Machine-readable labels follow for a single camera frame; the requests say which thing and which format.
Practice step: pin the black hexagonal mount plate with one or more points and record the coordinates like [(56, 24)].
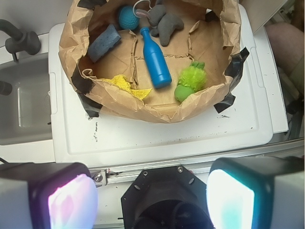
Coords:
[(166, 198)]

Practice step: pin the teal textured ball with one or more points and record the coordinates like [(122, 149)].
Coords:
[(127, 19)]

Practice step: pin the aluminium frame rail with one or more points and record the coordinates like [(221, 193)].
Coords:
[(197, 164)]

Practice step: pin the green fuzzy plush toy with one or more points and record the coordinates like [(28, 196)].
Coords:
[(191, 80)]

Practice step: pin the yellow knit cloth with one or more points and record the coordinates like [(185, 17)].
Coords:
[(121, 82)]

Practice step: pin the grey plush toy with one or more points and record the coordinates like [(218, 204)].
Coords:
[(163, 24)]

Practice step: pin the white wire hook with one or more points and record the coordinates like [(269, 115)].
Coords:
[(141, 5)]

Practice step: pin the grey faucet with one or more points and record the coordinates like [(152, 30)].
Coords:
[(19, 40)]

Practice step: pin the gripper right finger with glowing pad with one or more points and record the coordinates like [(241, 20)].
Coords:
[(264, 192)]

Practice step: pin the blue plastic bottle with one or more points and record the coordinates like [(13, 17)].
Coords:
[(155, 61)]

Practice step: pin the dark blue sponge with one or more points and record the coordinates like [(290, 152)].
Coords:
[(103, 43)]

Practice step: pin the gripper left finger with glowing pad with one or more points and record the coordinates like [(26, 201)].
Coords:
[(47, 196)]

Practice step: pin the brown paper bag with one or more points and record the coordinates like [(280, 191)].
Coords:
[(211, 34)]

